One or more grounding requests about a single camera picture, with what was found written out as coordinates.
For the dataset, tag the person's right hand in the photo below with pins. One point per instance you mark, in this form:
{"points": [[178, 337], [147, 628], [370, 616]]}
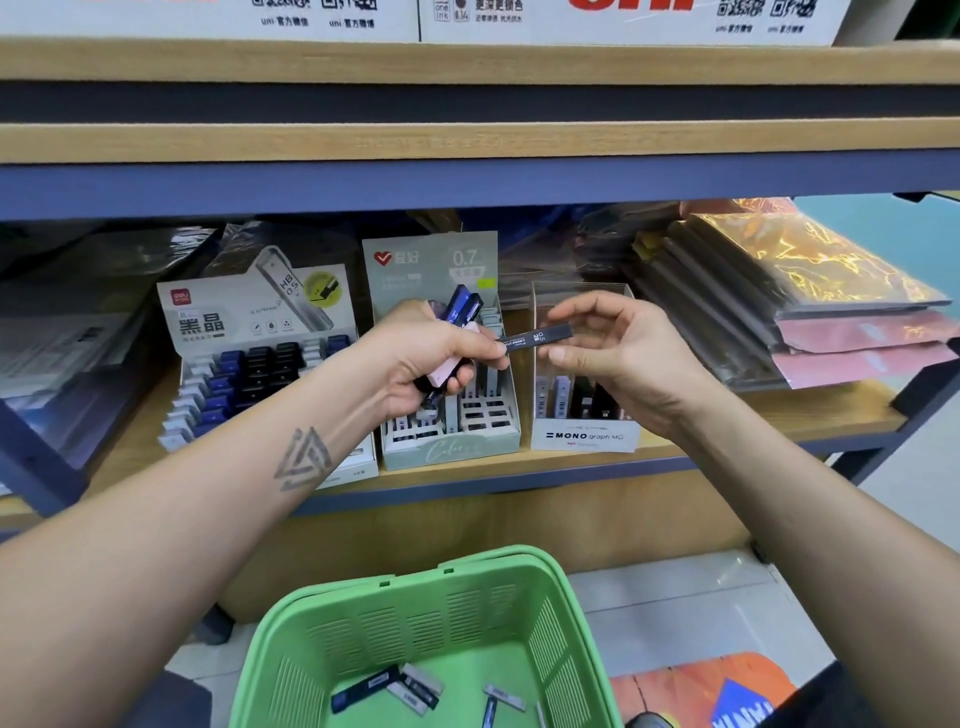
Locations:
{"points": [[638, 368]]}

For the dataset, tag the person's left hand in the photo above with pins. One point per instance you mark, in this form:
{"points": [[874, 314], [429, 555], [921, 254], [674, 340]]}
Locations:
{"points": [[413, 360]]}

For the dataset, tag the clear plastic display box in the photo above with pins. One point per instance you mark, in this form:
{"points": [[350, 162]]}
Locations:
{"points": [[585, 435]]}

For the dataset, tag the pale green display box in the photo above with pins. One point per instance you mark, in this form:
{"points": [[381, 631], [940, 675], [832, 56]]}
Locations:
{"points": [[413, 263]]}

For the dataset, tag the white display box red label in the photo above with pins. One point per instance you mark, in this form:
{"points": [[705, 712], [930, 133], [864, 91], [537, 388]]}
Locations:
{"points": [[225, 308]]}

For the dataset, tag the green plastic basket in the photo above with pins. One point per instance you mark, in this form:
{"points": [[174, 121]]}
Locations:
{"points": [[300, 645]]}

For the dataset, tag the pile of lead cases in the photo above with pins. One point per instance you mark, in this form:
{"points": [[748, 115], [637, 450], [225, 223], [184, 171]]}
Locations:
{"points": [[390, 690]]}

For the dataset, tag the person's left forearm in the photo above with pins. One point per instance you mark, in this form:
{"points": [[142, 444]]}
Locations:
{"points": [[150, 578]]}

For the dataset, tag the person's right forearm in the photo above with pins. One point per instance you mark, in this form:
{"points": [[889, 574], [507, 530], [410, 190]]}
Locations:
{"points": [[840, 555]]}

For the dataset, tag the row of white boxes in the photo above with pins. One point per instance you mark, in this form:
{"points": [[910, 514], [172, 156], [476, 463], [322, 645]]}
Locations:
{"points": [[450, 15]]}

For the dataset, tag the dark plastic-wrapped packs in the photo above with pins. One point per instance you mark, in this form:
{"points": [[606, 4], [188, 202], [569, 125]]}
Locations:
{"points": [[795, 278]]}

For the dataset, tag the colourful printed mat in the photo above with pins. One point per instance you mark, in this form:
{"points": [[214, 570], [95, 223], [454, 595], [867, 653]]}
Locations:
{"points": [[705, 690]]}

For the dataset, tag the grey sneaker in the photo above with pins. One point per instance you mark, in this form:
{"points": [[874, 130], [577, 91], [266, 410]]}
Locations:
{"points": [[648, 720]]}

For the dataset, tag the stack of wrapped paper packs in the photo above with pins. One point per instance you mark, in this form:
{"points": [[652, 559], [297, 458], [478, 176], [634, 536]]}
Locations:
{"points": [[60, 360]]}

